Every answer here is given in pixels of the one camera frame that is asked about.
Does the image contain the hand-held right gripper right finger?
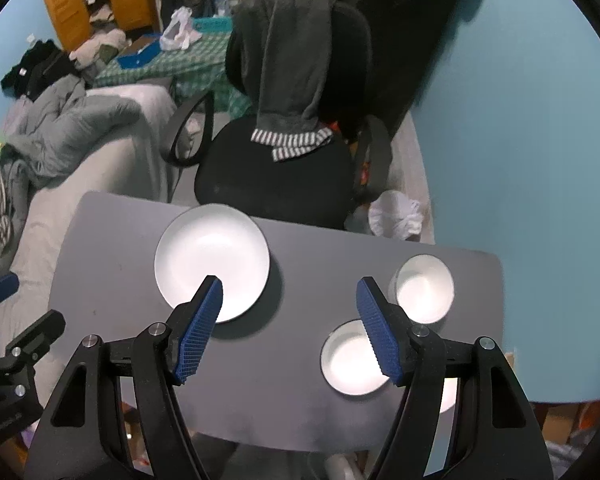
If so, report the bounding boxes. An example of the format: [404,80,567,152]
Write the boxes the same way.
[356,276,551,480]

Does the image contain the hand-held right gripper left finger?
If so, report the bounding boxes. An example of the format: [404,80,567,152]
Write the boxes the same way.
[24,275,224,480]

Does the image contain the white bowl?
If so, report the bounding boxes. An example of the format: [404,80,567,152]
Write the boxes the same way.
[392,255,457,325]
[320,319,396,396]
[437,377,461,415]

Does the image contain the white plate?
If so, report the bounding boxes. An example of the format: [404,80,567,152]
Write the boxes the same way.
[154,204,272,324]

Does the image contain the bed with white sheet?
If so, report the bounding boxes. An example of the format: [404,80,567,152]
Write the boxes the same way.
[0,85,181,361]

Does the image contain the knotted white plastic bag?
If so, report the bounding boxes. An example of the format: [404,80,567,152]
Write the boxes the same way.
[367,190,423,241]

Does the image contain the wooden board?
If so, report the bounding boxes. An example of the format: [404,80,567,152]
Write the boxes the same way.
[504,349,521,396]

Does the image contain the colourful shopping bag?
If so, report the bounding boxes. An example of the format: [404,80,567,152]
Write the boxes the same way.
[352,152,373,201]

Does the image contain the black office chair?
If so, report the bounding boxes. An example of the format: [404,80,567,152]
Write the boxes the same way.
[167,0,393,231]

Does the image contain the grey jacket on bed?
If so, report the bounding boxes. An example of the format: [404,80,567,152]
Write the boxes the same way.
[0,77,143,191]

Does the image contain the grey white striped cloth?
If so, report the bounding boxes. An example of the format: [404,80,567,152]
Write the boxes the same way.
[250,127,333,163]

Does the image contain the black bag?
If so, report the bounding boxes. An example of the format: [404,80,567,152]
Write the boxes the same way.
[0,40,81,101]

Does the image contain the pile of light clothes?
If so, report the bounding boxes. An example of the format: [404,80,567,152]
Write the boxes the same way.
[70,27,128,68]

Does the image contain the green checked tablecloth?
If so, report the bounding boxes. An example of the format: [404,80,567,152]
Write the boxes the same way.
[92,30,253,116]

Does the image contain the blue box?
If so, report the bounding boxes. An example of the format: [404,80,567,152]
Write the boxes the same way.
[117,35,163,70]

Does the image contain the grey hoodie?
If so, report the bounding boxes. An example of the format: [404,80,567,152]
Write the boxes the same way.
[235,0,338,133]

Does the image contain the wooden wardrobe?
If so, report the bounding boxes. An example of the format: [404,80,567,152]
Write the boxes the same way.
[36,0,163,53]

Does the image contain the black coats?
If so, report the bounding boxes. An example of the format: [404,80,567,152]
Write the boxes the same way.
[310,0,481,131]

